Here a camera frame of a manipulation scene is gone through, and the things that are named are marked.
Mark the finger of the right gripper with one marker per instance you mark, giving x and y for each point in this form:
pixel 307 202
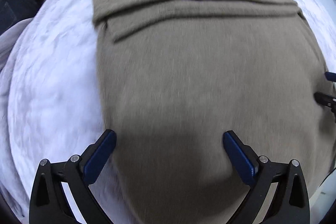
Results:
pixel 330 76
pixel 325 100

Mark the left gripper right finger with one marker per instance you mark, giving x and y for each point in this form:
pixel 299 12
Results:
pixel 290 203

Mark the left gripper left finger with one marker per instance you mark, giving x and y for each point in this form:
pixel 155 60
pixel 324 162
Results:
pixel 48 202

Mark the olive brown knit sweater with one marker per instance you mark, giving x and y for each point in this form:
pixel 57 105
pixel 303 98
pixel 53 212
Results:
pixel 174 75

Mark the dark blue denim jeans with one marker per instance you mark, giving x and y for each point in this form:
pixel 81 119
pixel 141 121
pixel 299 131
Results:
pixel 13 11

